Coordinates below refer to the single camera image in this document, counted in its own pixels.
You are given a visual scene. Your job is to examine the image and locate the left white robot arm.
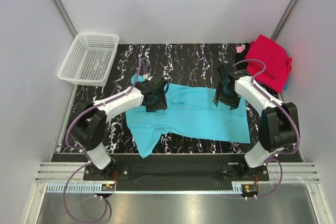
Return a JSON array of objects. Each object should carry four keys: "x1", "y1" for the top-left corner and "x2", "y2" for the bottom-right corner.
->
[{"x1": 66, "y1": 76, "x2": 169, "y2": 180}]

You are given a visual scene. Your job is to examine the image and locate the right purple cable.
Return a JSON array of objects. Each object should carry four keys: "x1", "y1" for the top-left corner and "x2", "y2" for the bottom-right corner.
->
[{"x1": 232, "y1": 59, "x2": 301, "y2": 200}]

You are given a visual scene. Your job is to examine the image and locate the corner metal post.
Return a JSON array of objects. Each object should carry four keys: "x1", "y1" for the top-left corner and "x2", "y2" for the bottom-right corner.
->
[
  {"x1": 52, "y1": 0, "x2": 78, "y2": 38},
  {"x1": 270, "y1": 0, "x2": 299, "y2": 41}
]

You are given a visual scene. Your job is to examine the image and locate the right corner metal post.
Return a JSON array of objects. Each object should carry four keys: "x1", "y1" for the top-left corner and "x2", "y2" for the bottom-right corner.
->
[{"x1": 270, "y1": 0, "x2": 299, "y2": 41}]

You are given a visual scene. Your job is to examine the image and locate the left corner metal post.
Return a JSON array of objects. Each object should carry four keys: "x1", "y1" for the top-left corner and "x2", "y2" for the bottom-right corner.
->
[{"x1": 52, "y1": 0, "x2": 78, "y2": 38}]

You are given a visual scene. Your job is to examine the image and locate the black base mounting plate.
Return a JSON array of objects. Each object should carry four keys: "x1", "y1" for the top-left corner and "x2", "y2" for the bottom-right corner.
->
[{"x1": 83, "y1": 154, "x2": 269, "y2": 193}]

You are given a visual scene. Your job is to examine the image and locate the pink paper tag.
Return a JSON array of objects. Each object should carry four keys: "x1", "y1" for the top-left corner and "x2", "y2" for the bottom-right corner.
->
[{"x1": 236, "y1": 45, "x2": 246, "y2": 54}]

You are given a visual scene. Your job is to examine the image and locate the white plastic basket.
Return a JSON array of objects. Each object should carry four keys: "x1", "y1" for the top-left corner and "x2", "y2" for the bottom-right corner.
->
[{"x1": 58, "y1": 32, "x2": 120, "y2": 87}]

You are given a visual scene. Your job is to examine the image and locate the purple cable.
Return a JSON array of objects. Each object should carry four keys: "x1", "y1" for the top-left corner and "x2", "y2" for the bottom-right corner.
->
[
  {"x1": 232, "y1": 59, "x2": 301, "y2": 200},
  {"x1": 62, "y1": 58, "x2": 147, "y2": 222}
]

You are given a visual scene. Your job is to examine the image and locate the cyan t shirt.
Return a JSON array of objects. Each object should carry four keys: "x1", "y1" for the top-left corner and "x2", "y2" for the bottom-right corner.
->
[{"x1": 125, "y1": 84, "x2": 250, "y2": 158}]

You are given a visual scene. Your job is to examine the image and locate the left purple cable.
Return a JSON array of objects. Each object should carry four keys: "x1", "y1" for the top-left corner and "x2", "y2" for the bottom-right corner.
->
[{"x1": 62, "y1": 58, "x2": 147, "y2": 222}]

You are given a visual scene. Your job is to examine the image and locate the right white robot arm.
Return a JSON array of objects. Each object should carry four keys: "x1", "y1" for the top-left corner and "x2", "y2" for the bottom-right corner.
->
[{"x1": 213, "y1": 63, "x2": 300, "y2": 180}]

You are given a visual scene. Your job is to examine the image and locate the folded red t shirt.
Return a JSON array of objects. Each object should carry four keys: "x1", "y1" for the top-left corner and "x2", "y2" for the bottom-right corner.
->
[{"x1": 245, "y1": 35, "x2": 292, "y2": 93}]

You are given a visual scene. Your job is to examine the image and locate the folded black t shirt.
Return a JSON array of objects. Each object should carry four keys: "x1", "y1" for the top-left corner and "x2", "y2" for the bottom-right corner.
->
[{"x1": 234, "y1": 43, "x2": 250, "y2": 63}]

